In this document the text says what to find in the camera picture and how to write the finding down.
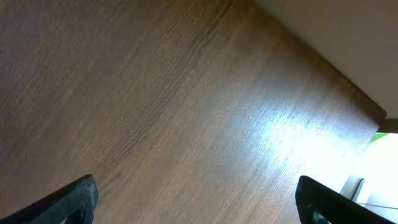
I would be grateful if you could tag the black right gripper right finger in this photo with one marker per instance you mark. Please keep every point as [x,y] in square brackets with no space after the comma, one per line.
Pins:
[317,203]

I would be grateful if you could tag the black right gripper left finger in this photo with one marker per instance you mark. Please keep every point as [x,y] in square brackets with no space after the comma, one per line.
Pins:
[73,203]

